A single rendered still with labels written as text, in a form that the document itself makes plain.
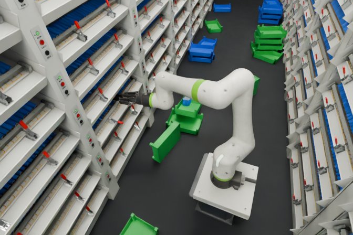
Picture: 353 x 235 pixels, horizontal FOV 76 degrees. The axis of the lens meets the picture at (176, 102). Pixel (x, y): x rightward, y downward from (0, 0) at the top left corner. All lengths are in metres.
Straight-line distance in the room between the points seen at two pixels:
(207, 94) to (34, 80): 0.68
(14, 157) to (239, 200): 1.08
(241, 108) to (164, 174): 0.91
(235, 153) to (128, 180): 0.91
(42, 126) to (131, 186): 0.95
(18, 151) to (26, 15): 0.48
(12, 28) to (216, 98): 0.76
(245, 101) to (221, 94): 0.20
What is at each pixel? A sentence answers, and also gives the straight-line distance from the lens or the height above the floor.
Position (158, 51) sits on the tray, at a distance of 2.09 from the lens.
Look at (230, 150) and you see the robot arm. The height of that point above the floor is 0.58.
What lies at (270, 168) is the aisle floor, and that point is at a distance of 1.95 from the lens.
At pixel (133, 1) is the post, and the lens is 1.52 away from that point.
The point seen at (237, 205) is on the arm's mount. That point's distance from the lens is 1.38.
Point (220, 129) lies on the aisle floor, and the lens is 2.09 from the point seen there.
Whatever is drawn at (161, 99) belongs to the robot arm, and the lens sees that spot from 1.33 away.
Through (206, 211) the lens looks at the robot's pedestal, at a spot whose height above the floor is 0.04.
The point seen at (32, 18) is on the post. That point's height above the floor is 1.30.
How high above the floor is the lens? 1.59
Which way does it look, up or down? 43 degrees down
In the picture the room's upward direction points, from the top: 3 degrees counter-clockwise
